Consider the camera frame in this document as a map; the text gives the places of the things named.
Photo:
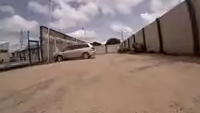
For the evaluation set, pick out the distant dark trees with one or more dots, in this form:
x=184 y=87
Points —
x=112 y=41

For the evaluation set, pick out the silver car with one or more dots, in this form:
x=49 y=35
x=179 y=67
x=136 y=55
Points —
x=75 y=52

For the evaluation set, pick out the brown dirt road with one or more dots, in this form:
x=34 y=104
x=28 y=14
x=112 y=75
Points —
x=100 y=89

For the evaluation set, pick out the group of pale buildings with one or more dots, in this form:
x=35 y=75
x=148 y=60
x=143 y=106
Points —
x=2 y=51

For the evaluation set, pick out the distant pale wall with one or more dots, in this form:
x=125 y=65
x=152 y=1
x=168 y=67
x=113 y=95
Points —
x=106 y=48

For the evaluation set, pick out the long pale panel wall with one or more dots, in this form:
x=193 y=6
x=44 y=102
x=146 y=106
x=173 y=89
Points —
x=176 y=31

